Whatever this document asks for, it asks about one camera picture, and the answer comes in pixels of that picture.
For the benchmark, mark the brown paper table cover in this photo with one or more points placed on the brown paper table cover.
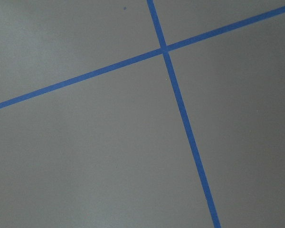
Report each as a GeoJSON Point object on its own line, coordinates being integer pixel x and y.
{"type": "Point", "coordinates": [142, 113]}

